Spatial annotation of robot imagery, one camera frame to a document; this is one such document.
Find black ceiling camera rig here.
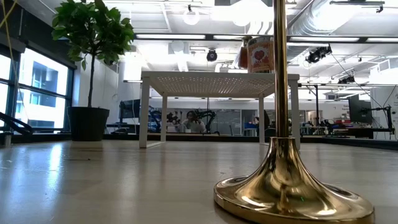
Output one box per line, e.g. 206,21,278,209
305,44,333,65

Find green plant in black pot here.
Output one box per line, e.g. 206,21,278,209
51,0,135,142

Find white perforated metal shelf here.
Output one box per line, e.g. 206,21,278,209
139,70,302,151

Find black aluminium table frame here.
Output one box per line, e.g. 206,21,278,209
0,132,398,152

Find long ceiling light bar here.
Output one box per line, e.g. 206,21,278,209
134,32,398,44

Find person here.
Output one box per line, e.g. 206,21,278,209
178,110,206,134

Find black monitor on stand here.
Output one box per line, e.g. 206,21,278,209
348,94,373,124

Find silver scented candle tin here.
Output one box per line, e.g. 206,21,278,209
238,35,276,74

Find white globe ceiling lamp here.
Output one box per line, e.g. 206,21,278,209
182,9,201,26

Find black dome ceiling camera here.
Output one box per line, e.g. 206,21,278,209
206,49,219,63

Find black background monitor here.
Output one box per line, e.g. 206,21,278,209
119,98,141,121

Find silver ventilation duct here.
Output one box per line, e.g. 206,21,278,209
233,0,346,71

